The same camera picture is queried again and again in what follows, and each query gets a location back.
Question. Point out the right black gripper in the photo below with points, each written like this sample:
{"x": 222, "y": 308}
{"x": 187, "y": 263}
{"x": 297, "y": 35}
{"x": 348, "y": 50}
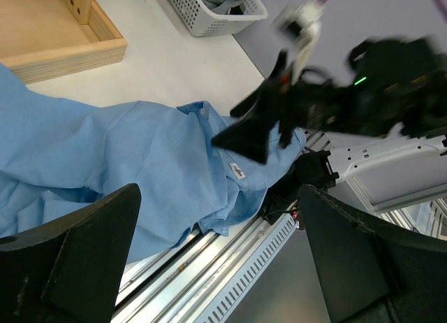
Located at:
{"x": 304, "y": 103}

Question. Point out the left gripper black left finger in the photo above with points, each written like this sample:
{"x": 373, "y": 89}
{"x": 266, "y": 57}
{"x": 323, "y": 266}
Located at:
{"x": 70, "y": 269}

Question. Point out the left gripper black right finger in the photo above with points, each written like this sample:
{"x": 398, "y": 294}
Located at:
{"x": 369, "y": 269}

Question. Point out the light blue shirt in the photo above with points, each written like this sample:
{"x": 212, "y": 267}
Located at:
{"x": 59, "y": 155}

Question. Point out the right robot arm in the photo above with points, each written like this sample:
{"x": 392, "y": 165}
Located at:
{"x": 395, "y": 82}

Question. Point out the white plastic basket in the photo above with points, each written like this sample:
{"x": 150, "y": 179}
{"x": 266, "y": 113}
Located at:
{"x": 201, "y": 21}

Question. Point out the wooden clothes rack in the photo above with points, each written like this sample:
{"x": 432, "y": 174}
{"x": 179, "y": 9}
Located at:
{"x": 46, "y": 39}

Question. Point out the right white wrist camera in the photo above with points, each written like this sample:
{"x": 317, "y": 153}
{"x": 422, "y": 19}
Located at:
{"x": 302, "y": 25}

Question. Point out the aluminium mounting rail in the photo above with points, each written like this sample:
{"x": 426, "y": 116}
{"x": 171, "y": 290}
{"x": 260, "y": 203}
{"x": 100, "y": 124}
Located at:
{"x": 260, "y": 272}

